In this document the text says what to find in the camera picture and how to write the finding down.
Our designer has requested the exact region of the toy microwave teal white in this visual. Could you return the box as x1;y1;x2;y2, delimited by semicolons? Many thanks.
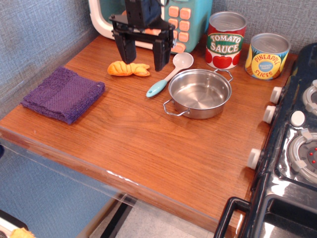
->
88;0;212;54

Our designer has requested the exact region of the tomato sauce can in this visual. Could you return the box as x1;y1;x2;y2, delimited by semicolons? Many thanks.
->
205;11;247;69

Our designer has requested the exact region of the white spoon teal handle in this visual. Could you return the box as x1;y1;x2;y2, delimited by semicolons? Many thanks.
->
146;52;194;98

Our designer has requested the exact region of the purple folded cloth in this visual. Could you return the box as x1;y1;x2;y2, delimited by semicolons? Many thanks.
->
21;67;106;124

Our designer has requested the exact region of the white stove knob rear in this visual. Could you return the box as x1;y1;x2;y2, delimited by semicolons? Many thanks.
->
270;87;283;104

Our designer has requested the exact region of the pineapple slices can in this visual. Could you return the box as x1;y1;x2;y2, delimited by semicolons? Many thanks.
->
245;33;291;80

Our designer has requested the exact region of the yellow plush object corner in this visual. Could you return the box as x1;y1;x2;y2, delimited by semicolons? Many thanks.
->
0;228;35;238

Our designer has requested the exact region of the stainless steel pot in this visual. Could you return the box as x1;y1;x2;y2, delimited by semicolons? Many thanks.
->
163;69;233;119

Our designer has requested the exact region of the white stove knob middle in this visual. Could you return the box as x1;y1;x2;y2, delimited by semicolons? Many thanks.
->
263;106;276;124

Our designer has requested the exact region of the white stove knob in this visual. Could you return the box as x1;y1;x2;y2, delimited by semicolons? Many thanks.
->
270;87;283;104
263;106;276;124
247;148;261;170

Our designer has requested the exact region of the white stove knob front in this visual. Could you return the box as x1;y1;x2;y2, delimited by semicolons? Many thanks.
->
247;148;261;170

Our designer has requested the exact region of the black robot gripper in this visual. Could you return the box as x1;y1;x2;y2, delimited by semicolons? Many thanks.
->
109;0;175;71

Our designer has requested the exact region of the orange plush shrimp toy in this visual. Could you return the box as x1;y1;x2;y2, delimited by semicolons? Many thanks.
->
107;61;150;77

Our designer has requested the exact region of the black toy stove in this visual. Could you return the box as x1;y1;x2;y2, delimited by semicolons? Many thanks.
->
214;43;317;238

